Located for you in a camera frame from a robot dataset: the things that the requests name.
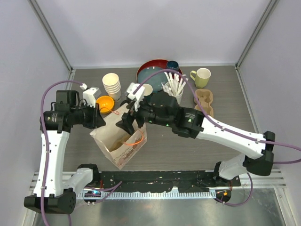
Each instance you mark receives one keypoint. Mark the white straw holder tin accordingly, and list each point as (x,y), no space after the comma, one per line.
(179,95)

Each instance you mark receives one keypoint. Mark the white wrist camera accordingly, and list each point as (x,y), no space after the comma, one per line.
(90,94)
(135,92)

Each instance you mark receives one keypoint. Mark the light green ceramic mug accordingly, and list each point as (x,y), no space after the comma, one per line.
(201,77)

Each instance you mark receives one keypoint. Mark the dark blue ceramic cup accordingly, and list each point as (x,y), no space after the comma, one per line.
(172,65)

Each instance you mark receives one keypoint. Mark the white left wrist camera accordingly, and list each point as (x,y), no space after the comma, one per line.
(90,94)

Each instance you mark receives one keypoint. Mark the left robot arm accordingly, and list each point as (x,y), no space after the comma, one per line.
(59,197)

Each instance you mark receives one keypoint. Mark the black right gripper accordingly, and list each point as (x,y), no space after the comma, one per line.
(127,120)

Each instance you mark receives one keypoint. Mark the orange plastic bowl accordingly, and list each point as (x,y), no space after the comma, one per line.
(106,104)

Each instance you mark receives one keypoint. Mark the aluminium frame rail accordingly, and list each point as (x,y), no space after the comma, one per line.
(249,181)

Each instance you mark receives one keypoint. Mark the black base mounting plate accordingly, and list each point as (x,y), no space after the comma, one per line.
(187,181)

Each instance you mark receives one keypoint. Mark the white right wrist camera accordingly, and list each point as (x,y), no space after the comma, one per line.
(135,92)

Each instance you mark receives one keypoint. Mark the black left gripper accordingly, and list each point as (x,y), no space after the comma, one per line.
(97,121)

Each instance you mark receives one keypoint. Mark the blue ceramic plate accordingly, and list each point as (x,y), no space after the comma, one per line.
(155,81)

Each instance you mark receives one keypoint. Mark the dark green ceramic mug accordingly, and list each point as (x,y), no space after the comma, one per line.
(148,90)

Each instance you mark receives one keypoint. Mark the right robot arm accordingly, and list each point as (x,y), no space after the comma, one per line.
(255,157)

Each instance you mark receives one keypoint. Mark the brown paper takeout bag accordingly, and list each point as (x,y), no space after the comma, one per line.
(106,135)

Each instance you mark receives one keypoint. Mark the brown cardboard cup carrier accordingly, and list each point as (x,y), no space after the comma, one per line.
(205,98)
(119,142)

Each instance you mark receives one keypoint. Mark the stack of white paper cups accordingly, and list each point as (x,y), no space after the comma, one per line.
(112,86)

